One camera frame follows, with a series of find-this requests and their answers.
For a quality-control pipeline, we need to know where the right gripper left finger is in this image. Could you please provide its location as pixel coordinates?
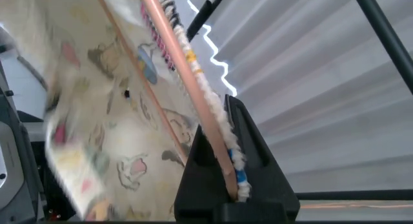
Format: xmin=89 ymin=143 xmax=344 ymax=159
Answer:
xmin=174 ymin=123 xmax=239 ymax=222

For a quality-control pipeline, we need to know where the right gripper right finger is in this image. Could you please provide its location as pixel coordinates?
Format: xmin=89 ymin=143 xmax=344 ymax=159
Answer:
xmin=224 ymin=94 xmax=301 ymax=222

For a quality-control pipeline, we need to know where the pink clothes hanger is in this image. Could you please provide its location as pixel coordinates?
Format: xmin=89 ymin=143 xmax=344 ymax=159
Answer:
xmin=299 ymin=201 xmax=413 ymax=210
xmin=93 ymin=0 xmax=240 ymax=201

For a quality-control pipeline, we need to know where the cream printed garment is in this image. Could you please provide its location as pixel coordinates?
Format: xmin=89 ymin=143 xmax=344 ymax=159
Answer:
xmin=0 ymin=0 xmax=253 ymax=222

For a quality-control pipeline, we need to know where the black clothes rack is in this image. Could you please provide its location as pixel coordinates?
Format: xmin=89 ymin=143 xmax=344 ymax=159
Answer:
xmin=186 ymin=0 xmax=413 ymax=201

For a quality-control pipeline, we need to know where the white curtain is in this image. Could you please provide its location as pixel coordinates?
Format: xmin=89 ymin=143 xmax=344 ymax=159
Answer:
xmin=176 ymin=0 xmax=413 ymax=222

